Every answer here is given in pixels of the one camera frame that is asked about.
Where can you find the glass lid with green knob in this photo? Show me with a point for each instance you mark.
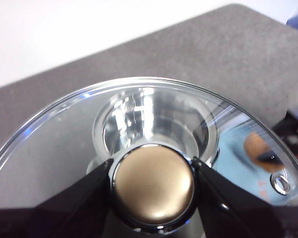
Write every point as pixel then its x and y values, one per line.
pixel 154 183

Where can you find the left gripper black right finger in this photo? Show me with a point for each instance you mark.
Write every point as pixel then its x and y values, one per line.
pixel 238 213

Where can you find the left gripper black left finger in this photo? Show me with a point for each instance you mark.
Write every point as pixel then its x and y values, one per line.
pixel 52 218

